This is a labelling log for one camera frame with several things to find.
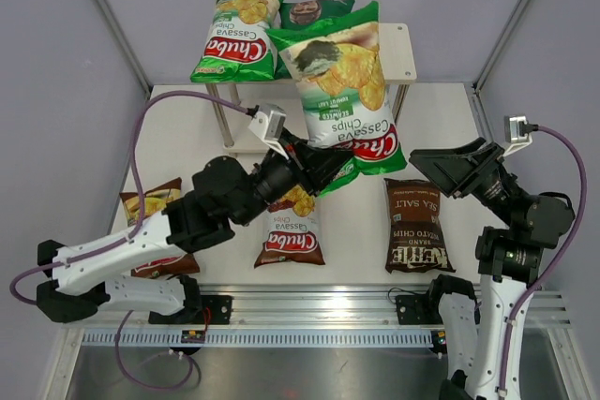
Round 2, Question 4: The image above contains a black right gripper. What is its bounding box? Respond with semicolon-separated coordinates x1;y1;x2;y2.
412;137;529;229

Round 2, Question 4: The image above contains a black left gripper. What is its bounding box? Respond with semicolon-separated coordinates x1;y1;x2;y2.
232;127;353;227

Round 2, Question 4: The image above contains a green Chuba cassava chips bag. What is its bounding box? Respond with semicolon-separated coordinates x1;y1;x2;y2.
190;0;283;83

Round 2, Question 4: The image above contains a green REAL chips bag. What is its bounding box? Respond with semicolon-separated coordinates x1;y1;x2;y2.
273;0;357;81

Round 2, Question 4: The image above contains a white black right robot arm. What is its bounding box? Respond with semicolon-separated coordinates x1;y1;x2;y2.
410;138;577;399

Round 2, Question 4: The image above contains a two-tier beige wooden shelf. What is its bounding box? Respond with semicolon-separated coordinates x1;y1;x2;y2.
213;23;417;156

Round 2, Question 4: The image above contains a brown Chuba barbeque bag centre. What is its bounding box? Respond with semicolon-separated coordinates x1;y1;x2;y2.
254;185;325;268

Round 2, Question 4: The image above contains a brown chuba barbeque bag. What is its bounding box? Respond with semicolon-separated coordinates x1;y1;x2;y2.
119;177;201;279
254;185;325;268

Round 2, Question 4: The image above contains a brown Kettle sea salt bag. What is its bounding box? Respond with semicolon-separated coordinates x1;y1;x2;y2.
384;178;455;273

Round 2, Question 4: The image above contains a brown Chuba barbeque bag left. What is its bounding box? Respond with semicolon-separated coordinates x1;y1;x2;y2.
119;177;201;279

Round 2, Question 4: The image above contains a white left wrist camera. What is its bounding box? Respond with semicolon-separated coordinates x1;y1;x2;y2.
248;104;287;157

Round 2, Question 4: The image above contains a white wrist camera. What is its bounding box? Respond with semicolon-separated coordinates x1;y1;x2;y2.
248;104;287;157
503;115;538;156

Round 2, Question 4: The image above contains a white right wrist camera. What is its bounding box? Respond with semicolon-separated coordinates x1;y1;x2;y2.
503;115;538;156

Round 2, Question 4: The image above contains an aluminium mounting rail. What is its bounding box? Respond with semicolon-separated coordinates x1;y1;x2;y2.
62;274;572;329

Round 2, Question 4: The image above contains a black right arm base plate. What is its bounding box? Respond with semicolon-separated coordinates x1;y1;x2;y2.
387;288;442;325

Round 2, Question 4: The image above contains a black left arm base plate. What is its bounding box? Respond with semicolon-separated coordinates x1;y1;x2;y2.
148;294;233;325

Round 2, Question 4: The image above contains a white slotted cable duct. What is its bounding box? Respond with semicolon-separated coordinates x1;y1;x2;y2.
82;329;433;348

